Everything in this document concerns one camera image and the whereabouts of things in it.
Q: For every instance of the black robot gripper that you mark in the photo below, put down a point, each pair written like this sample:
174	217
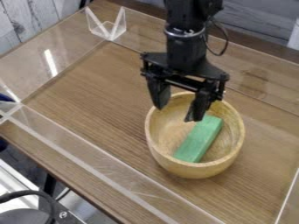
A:
182	66

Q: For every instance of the brown wooden bowl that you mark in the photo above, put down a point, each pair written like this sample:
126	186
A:
166	132

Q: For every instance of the green rectangular block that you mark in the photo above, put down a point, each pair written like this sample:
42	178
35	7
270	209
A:
199	139

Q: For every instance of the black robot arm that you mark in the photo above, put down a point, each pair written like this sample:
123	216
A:
191	15

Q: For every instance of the clear acrylic table enclosure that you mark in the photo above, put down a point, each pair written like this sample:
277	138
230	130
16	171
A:
76	119

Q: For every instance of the clear acrylic corner bracket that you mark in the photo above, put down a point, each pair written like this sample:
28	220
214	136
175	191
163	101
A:
107	30

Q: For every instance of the black metal bracket with bolt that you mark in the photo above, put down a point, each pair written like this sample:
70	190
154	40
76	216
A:
58	214

